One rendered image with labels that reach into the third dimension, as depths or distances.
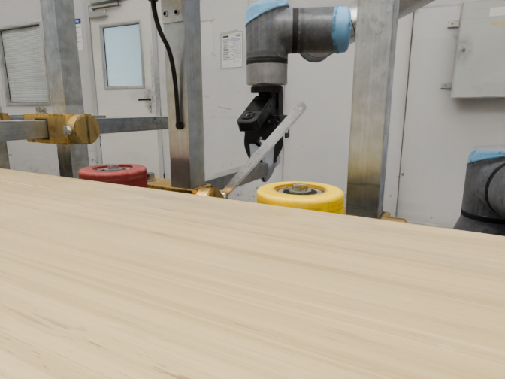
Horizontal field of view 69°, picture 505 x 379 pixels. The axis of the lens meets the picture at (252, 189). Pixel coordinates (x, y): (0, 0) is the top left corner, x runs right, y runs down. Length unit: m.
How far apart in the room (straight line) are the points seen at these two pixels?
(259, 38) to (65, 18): 0.36
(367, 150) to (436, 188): 2.78
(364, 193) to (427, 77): 2.74
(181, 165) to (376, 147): 0.26
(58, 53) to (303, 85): 2.74
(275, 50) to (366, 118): 0.43
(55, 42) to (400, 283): 0.63
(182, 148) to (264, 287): 0.36
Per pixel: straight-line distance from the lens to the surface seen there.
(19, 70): 5.77
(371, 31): 0.41
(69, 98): 0.69
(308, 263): 0.20
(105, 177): 0.45
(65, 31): 0.70
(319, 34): 0.81
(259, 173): 0.79
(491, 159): 1.12
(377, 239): 0.24
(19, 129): 0.69
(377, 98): 0.40
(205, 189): 0.51
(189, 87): 0.51
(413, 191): 3.19
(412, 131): 3.13
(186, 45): 0.51
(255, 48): 0.81
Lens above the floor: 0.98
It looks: 13 degrees down
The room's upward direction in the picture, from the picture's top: straight up
